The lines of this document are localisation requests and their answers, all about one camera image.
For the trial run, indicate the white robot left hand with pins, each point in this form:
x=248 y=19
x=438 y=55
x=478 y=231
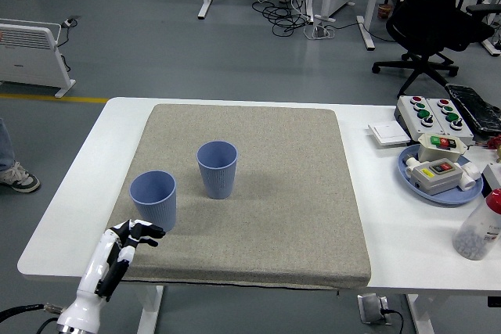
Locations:
x=92 y=271

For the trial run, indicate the white push-button control box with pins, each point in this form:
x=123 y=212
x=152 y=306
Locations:
x=463 y=132
x=411 y=115

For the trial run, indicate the cream switch box green red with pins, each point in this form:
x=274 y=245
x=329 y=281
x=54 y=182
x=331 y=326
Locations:
x=432 y=150

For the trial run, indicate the white table leg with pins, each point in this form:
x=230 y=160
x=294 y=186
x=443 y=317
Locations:
x=420 y=316
x=150 y=310

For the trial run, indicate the blue round plate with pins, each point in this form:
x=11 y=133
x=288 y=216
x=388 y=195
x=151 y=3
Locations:
x=450 y=198

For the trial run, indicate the white panel heater large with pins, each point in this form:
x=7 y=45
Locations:
x=27 y=56

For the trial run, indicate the small brown basket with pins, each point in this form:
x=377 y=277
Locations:
x=384 y=11

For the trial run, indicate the grey switch box yellow red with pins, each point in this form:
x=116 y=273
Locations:
x=438 y=179

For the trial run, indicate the white power strip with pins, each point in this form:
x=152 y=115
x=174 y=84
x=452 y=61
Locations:
x=319 y=32

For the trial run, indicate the red yellow small parts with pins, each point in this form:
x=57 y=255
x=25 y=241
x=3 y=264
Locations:
x=497 y=146

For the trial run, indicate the white wall switch plate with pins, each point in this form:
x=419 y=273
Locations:
x=387 y=134

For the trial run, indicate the clear bottle red cap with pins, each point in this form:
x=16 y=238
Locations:
x=479 y=228

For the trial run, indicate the grey floor socket box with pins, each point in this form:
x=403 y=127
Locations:
x=370 y=308

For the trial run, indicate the person's leg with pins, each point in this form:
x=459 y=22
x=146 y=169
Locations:
x=4 y=146

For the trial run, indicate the floor outlet with plug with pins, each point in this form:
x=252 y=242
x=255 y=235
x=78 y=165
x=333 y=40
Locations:
x=70 y=21

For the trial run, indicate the black office chair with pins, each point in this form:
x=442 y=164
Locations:
x=426 y=21

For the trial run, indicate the grey-brown fabric mat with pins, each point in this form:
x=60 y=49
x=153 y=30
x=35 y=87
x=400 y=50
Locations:
x=266 y=193

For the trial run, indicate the blue ribbed plastic cup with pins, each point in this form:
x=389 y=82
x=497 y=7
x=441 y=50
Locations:
x=156 y=209
x=217 y=181

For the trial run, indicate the black wrapped keyboard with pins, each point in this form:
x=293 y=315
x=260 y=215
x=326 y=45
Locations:
x=475 y=109

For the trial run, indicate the black table control panel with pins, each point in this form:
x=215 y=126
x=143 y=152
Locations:
x=494 y=302

